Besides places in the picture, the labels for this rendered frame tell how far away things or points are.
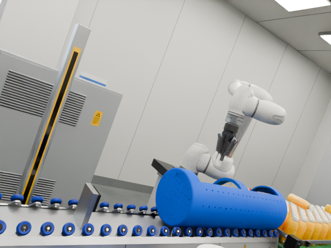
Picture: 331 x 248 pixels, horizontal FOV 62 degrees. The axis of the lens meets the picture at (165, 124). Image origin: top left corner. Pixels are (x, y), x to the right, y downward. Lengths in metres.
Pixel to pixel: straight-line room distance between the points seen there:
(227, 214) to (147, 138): 3.00
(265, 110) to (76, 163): 1.91
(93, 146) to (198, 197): 1.64
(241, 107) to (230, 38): 3.54
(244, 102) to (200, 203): 0.55
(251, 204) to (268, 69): 4.13
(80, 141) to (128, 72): 1.66
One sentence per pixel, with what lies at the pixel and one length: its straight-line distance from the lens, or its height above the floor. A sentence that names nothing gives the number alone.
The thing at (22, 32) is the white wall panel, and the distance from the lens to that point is 3.56.
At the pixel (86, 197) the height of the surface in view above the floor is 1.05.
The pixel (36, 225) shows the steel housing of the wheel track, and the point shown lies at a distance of 1.16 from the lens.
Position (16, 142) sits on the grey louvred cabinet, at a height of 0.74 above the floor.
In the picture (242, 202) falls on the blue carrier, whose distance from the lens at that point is 1.59.
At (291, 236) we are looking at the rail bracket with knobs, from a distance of 2.07.
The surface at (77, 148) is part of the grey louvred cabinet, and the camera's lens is 2.75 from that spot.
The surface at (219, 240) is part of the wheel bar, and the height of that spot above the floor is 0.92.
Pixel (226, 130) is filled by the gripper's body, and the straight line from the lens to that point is 1.50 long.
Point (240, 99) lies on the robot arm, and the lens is 1.46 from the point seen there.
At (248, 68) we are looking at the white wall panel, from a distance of 5.22.
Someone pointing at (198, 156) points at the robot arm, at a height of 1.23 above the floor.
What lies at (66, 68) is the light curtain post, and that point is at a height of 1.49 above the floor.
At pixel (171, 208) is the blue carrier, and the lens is 1.41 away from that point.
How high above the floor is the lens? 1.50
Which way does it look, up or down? 4 degrees down
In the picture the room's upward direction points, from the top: 21 degrees clockwise
